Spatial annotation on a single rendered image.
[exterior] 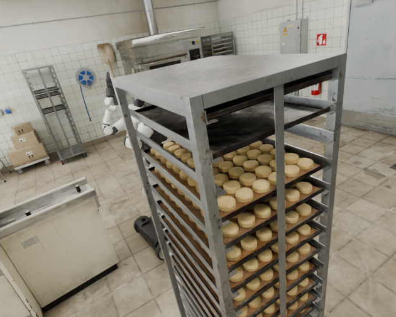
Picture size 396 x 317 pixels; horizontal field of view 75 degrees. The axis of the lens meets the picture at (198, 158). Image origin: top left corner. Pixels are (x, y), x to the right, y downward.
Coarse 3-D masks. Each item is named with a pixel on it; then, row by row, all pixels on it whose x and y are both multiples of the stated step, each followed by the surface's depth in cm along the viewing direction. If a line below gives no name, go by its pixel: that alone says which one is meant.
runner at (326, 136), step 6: (294, 126) 88; (300, 126) 86; (306, 126) 84; (312, 126) 82; (288, 132) 88; (294, 132) 87; (300, 132) 86; (306, 132) 84; (312, 132) 82; (318, 132) 80; (324, 132) 78; (330, 132) 77; (312, 138) 80; (318, 138) 80; (324, 138) 79; (330, 138) 78
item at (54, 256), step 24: (72, 192) 229; (24, 216) 206; (48, 216) 200; (72, 216) 210; (96, 216) 223; (0, 240) 185; (24, 240) 194; (48, 240) 204; (72, 240) 216; (96, 240) 229; (24, 264) 198; (48, 264) 209; (72, 264) 221; (96, 264) 235; (48, 288) 215; (72, 288) 228
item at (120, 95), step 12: (120, 96) 101; (120, 108) 104; (132, 132) 108; (132, 144) 110; (144, 168) 116; (144, 180) 118; (156, 216) 128; (156, 228) 130; (168, 264) 141; (180, 300) 155; (180, 312) 158
